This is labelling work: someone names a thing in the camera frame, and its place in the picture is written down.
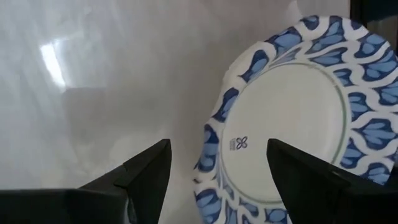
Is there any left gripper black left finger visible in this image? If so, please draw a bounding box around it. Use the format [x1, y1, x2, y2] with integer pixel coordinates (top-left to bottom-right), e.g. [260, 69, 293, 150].
[0, 138, 172, 224]

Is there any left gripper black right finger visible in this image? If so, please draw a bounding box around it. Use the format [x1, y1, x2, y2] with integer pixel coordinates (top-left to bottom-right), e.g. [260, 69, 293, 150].
[266, 138, 398, 224]

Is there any blue patterned white plate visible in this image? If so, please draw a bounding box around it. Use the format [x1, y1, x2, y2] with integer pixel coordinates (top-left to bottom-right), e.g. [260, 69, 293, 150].
[192, 14, 398, 224]

